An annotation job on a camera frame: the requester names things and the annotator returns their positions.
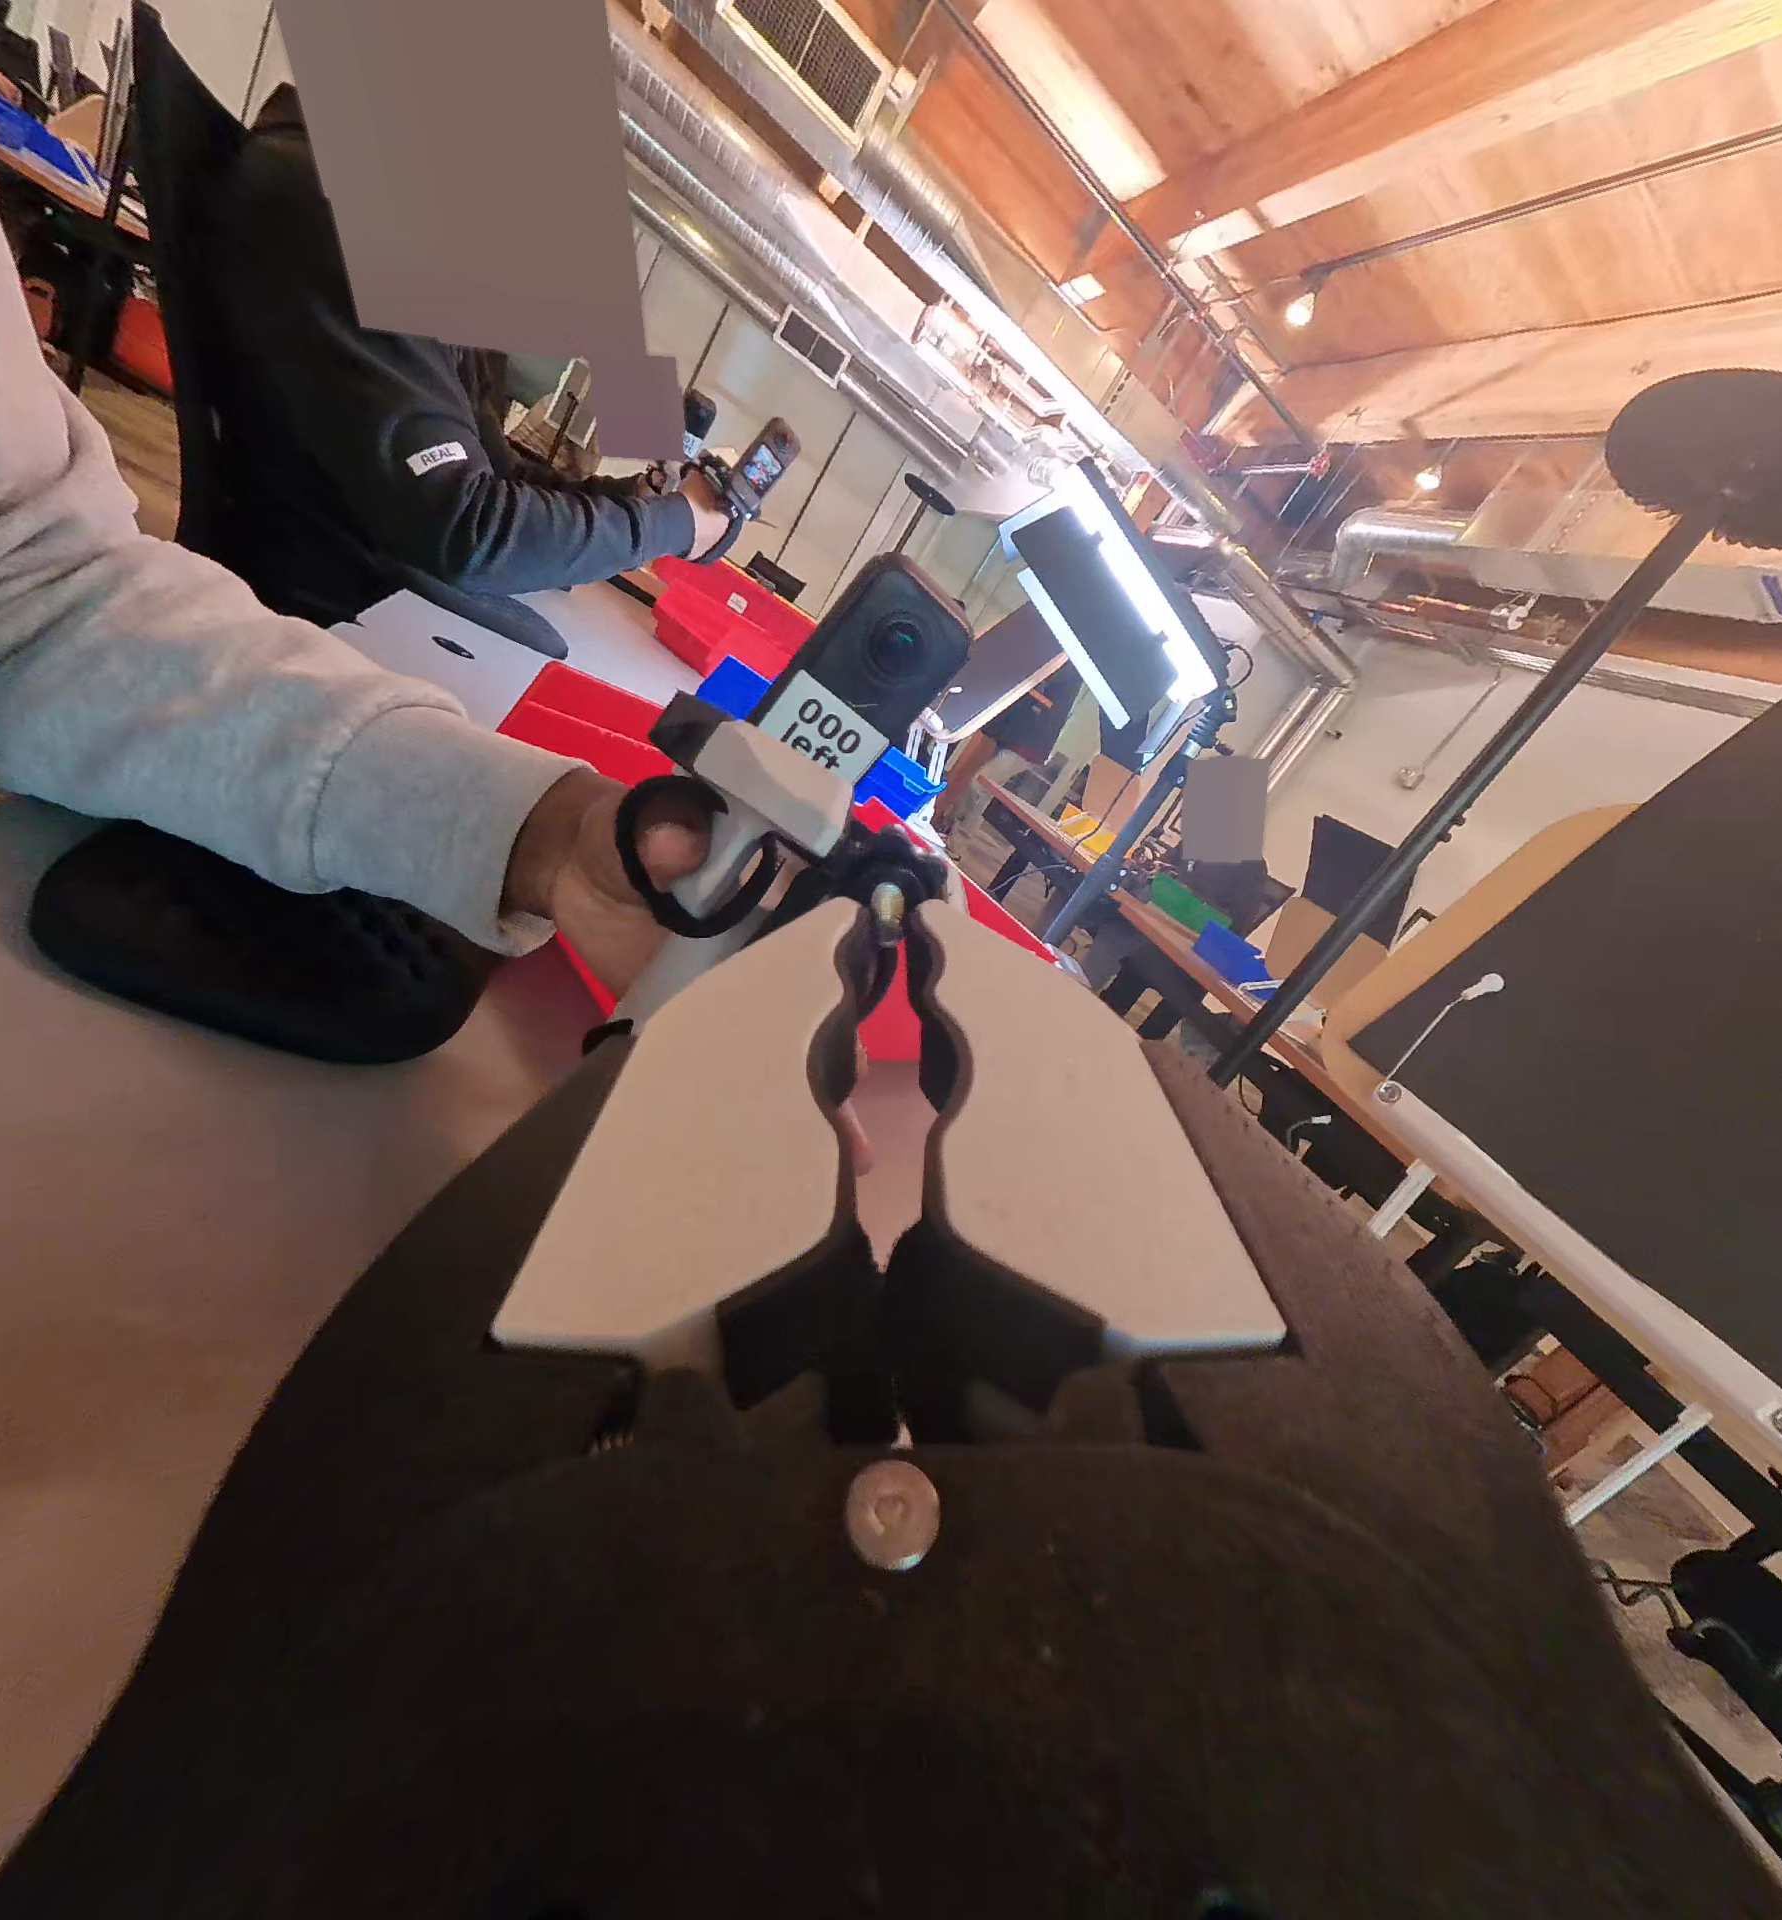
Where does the large silver air duct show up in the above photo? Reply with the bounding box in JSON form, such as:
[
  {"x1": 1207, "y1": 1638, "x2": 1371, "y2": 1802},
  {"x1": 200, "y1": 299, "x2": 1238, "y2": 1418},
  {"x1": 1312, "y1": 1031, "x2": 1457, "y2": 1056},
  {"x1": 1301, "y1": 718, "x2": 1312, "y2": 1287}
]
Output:
[{"x1": 1333, "y1": 508, "x2": 1477, "y2": 594}]

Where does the person's left forearm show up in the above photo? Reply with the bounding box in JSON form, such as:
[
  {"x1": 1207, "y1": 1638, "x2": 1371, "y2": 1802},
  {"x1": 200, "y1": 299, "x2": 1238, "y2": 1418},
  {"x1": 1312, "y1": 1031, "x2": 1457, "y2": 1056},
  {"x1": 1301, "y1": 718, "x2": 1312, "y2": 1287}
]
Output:
[{"x1": 0, "y1": 381, "x2": 584, "y2": 956}]

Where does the black mesh wrist rest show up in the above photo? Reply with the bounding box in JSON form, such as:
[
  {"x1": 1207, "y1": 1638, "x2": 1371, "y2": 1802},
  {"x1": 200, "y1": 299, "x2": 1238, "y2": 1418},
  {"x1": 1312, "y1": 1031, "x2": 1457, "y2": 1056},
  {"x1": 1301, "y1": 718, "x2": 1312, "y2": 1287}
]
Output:
[{"x1": 29, "y1": 818, "x2": 501, "y2": 1070}]

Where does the black panel desk lamp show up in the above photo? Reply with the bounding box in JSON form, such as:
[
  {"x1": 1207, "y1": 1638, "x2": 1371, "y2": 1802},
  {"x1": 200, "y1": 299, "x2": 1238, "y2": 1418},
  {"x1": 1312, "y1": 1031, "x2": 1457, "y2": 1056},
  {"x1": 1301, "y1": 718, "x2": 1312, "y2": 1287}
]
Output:
[{"x1": 1318, "y1": 644, "x2": 1782, "y2": 1524}]

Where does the black star knob screw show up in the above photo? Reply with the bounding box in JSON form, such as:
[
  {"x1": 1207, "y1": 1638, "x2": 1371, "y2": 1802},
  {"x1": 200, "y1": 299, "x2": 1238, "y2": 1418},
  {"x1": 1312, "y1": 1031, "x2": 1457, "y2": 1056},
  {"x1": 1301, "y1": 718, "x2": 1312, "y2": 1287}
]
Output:
[{"x1": 828, "y1": 821, "x2": 957, "y2": 980}]

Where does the red storage bin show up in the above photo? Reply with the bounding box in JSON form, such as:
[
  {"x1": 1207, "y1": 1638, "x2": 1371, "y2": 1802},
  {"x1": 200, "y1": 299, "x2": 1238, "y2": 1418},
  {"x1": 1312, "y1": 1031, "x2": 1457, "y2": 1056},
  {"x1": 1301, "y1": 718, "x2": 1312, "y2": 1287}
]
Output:
[
  {"x1": 499, "y1": 660, "x2": 1062, "y2": 1070},
  {"x1": 648, "y1": 555, "x2": 820, "y2": 678}
]

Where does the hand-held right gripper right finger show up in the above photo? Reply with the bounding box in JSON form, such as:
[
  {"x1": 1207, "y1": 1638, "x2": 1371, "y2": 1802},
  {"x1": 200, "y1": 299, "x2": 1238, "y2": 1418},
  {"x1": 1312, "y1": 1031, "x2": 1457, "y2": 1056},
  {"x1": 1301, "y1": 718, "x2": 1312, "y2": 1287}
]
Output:
[{"x1": 888, "y1": 900, "x2": 1290, "y2": 1420}]

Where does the grey desk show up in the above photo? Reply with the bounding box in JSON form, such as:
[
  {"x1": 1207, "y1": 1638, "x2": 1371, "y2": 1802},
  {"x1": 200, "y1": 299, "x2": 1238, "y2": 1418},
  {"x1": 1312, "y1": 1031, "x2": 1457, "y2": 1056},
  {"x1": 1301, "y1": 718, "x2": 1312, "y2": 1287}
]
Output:
[{"x1": 0, "y1": 577, "x2": 712, "y2": 1913}]

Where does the wooden work table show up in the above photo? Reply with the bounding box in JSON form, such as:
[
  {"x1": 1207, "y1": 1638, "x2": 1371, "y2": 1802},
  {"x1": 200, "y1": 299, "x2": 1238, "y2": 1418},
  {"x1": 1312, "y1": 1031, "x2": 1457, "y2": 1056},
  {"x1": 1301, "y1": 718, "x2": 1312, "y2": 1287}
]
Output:
[{"x1": 981, "y1": 771, "x2": 1329, "y2": 1051}]

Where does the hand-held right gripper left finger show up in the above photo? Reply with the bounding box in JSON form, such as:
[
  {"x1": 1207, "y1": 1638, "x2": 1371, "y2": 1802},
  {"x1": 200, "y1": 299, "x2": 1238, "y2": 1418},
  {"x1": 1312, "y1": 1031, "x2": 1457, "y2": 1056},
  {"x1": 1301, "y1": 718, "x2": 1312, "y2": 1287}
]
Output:
[{"x1": 488, "y1": 898, "x2": 892, "y2": 1446}]

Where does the person's left hand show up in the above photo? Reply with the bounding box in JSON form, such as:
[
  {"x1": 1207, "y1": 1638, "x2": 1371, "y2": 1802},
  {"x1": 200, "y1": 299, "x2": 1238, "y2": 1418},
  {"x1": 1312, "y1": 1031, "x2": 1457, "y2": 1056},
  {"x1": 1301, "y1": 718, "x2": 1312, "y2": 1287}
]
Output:
[{"x1": 502, "y1": 768, "x2": 717, "y2": 1005}]

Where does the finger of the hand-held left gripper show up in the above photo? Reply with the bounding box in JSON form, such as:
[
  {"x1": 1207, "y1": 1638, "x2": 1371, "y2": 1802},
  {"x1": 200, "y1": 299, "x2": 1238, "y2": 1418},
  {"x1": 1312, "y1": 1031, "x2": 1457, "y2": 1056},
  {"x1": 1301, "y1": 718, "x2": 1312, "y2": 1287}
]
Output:
[{"x1": 688, "y1": 727, "x2": 856, "y2": 861}]

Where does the black floor lamp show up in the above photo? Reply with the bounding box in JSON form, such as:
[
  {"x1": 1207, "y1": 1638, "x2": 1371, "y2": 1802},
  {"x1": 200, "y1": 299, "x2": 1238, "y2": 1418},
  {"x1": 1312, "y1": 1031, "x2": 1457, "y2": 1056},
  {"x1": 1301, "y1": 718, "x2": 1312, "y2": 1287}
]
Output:
[
  {"x1": 1208, "y1": 367, "x2": 1782, "y2": 1085},
  {"x1": 903, "y1": 473, "x2": 963, "y2": 602}
]

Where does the white lit light panel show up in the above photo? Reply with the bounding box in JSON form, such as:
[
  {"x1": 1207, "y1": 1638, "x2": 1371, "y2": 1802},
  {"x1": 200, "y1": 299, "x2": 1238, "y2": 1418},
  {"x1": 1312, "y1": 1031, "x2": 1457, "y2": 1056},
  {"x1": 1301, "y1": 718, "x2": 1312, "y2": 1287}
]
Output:
[{"x1": 1000, "y1": 458, "x2": 1238, "y2": 751}]

